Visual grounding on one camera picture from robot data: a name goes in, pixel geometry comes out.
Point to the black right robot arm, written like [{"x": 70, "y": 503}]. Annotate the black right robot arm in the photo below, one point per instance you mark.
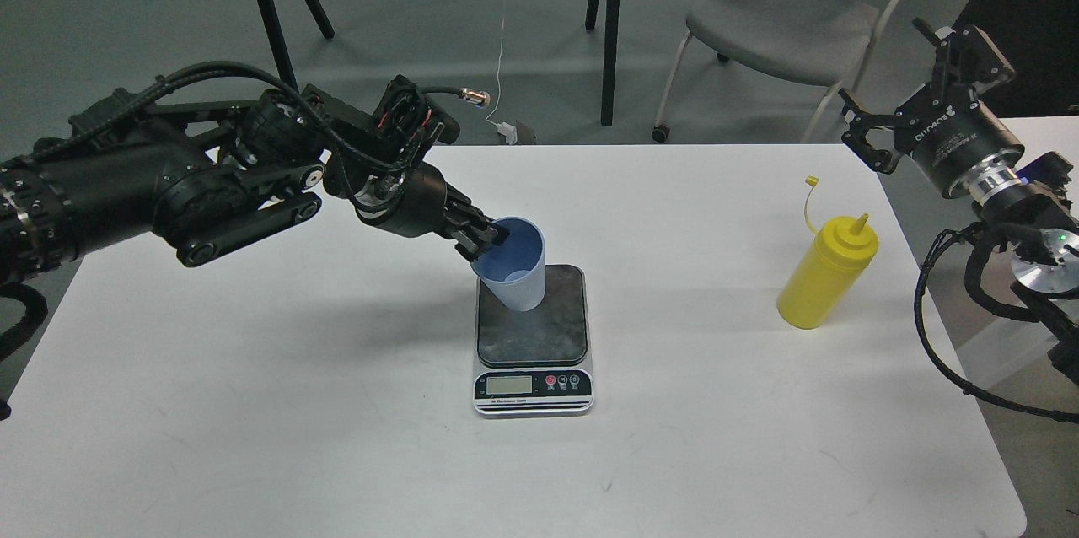
[{"x": 1023, "y": 240}]

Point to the blue ribbed plastic cup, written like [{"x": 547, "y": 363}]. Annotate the blue ribbed plastic cup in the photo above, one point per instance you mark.
[{"x": 514, "y": 270}]

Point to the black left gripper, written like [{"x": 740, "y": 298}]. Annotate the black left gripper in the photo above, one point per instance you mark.
[{"x": 421, "y": 203}]

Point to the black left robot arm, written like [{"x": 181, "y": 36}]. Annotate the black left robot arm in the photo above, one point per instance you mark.
[{"x": 218, "y": 156}]

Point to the yellow squeeze bottle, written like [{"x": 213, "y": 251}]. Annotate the yellow squeeze bottle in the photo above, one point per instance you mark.
[{"x": 840, "y": 251}]

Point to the digital kitchen scale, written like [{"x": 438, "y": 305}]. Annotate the digital kitchen scale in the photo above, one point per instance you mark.
[{"x": 535, "y": 363}]

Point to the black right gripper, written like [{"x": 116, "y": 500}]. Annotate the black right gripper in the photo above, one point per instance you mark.
[{"x": 944, "y": 127}]

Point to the white side table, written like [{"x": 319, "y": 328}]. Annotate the white side table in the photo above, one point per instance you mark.
[{"x": 1058, "y": 134}]

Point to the black cabinet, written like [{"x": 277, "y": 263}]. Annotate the black cabinet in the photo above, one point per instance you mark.
[{"x": 1040, "y": 39}]

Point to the grey office chair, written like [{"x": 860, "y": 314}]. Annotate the grey office chair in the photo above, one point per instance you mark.
[{"x": 825, "y": 43}]

